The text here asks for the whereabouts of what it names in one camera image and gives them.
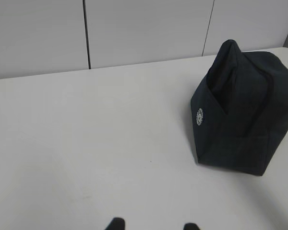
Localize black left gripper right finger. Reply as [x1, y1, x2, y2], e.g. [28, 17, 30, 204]
[183, 223, 201, 230]

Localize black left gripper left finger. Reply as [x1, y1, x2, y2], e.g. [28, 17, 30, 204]
[105, 217, 125, 230]

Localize navy blue lunch bag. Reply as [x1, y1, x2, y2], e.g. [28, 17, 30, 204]
[191, 40, 288, 176]

